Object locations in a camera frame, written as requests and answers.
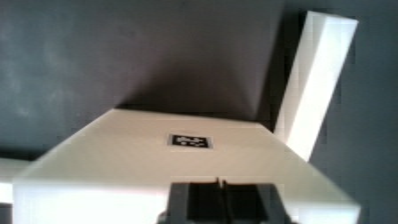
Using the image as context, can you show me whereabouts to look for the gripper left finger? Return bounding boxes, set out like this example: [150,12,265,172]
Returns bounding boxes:
[157,181,226,224]

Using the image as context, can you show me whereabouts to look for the white U-shaped fence frame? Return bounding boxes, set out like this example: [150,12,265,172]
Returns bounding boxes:
[274,11,360,160]

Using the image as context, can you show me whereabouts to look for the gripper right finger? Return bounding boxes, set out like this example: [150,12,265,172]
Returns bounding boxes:
[225,182,292,224]

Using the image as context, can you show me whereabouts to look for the white cabinet body box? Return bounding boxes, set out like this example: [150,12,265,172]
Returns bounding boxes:
[13,109,361,224]

